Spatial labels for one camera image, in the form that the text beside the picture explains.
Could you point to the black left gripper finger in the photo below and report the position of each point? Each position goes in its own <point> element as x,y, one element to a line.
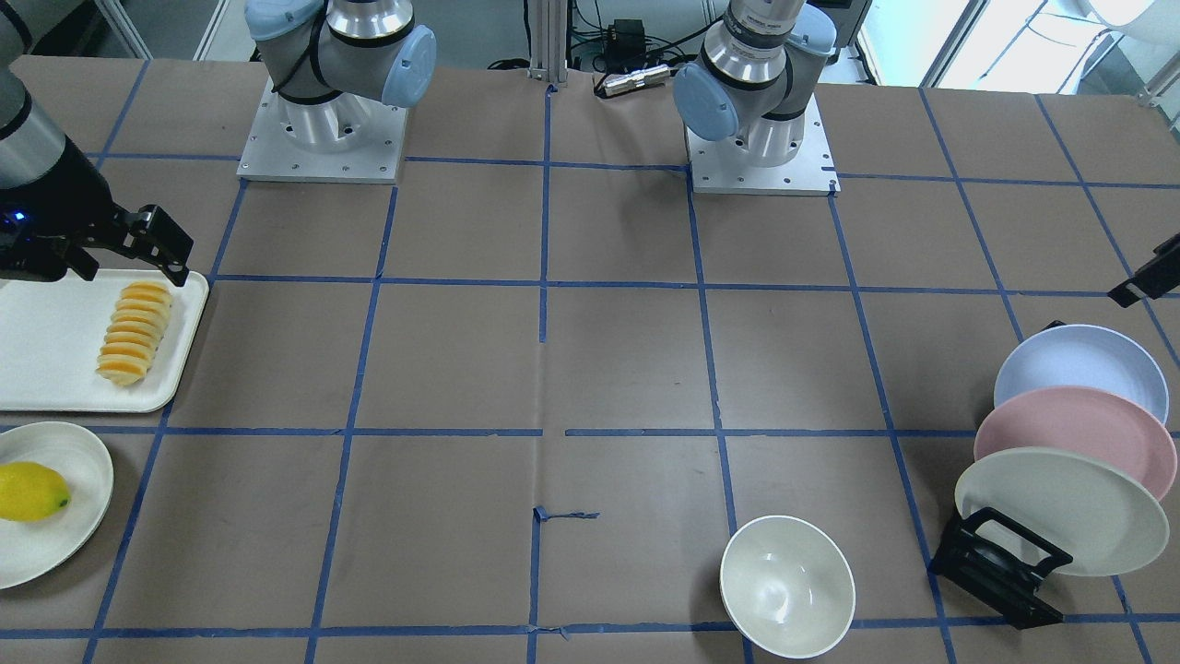
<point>1154,279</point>

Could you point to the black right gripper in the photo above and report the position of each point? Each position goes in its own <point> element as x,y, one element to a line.
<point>66,194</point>

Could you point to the yellow orange striped bread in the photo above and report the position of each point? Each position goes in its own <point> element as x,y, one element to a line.
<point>137,325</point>

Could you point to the blue plate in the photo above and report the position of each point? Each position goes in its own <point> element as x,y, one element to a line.
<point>1084,355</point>

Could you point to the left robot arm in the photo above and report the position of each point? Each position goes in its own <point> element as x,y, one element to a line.
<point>915,189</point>

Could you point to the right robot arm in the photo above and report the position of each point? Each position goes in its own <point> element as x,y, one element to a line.
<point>314,51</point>

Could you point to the pink plate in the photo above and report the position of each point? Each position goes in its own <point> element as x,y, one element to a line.
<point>1085,421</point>

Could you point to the cream plate in rack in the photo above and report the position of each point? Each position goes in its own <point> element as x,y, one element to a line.
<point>1106,521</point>

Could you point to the black plate rack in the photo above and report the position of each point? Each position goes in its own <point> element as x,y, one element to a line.
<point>995,576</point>

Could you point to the cream plate under lemon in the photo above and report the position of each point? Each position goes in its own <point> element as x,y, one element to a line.
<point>30,549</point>

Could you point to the white rectangular tray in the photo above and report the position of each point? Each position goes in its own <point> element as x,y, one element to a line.
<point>51,335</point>

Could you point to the yellow lemon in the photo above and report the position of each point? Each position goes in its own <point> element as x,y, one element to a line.
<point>31,491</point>

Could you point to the silver cylinder connector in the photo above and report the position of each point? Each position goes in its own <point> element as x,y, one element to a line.
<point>614,85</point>

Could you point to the cream white bowl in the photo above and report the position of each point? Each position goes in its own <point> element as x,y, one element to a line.
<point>787,587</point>

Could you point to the black power adapter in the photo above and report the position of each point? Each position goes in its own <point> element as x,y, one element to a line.
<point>625,37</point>

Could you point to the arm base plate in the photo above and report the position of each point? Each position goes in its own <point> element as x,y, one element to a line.
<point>773,158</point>
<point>348,140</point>

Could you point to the aluminium frame post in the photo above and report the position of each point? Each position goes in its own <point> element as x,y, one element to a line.
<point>548,36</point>

